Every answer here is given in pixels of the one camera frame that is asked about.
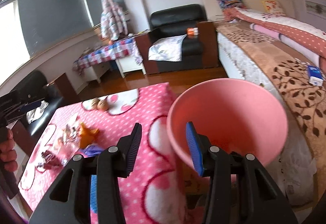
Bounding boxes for white wardrobe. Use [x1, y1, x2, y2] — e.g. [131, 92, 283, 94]
[304, 0, 326, 19]

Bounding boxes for pink plastic bucket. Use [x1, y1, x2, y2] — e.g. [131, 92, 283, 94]
[167, 78, 289, 184]

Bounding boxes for right walnut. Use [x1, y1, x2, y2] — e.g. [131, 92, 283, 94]
[97, 99, 110, 111]

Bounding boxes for purple wrapper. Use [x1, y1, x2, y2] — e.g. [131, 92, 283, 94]
[81, 144, 104, 157]

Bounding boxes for colourful cartoon pillow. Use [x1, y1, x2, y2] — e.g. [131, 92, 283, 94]
[216, 0, 247, 10]

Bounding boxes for yellow floral pillow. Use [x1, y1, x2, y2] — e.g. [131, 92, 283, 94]
[262, 0, 286, 16]

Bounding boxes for hanging puffy floral jacket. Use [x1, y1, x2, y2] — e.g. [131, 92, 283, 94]
[101, 0, 128, 41]

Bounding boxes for left walnut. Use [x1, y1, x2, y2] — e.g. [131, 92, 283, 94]
[91, 98, 100, 110]

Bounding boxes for blue tissue pack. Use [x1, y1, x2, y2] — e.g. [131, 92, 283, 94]
[307, 65, 324, 86]

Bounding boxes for rolled pink white blanket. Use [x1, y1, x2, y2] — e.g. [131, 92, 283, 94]
[250, 23, 325, 68]

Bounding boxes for brown leaf pattern blanket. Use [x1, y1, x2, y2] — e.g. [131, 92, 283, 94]
[216, 22, 325, 189]

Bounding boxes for white desk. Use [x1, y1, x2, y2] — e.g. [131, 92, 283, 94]
[82, 55, 146, 83]

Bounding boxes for black leather armchair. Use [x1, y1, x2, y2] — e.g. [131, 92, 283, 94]
[149, 4, 207, 73]

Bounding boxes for bed with floral mattress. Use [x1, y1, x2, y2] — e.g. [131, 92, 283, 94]
[203, 0, 325, 207]

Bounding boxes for maroon foil wrapper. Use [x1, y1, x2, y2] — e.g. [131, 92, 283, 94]
[37, 150, 63, 170]

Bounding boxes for checkered tablecloth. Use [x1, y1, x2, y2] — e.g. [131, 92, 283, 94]
[72, 37, 143, 75]

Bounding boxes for white leaf pattern cushion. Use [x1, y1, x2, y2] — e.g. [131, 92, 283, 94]
[148, 34, 187, 62]

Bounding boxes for orange peel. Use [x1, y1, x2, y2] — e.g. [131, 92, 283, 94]
[78, 122, 99, 149]

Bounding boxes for person's left hand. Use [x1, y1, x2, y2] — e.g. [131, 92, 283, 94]
[1, 128, 18, 172]

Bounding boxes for red polka dot quilt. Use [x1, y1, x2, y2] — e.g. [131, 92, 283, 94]
[223, 7, 325, 58]

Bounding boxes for orange box on armrest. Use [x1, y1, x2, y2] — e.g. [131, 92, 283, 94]
[187, 27, 199, 36]

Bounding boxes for pink polka dot blanket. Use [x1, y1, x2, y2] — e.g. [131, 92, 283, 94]
[18, 83, 203, 223]

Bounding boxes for walnut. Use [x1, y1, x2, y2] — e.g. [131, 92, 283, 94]
[97, 99, 110, 111]
[91, 98, 100, 110]

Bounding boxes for blue brown wrapper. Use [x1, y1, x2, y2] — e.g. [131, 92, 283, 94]
[61, 121, 80, 146]

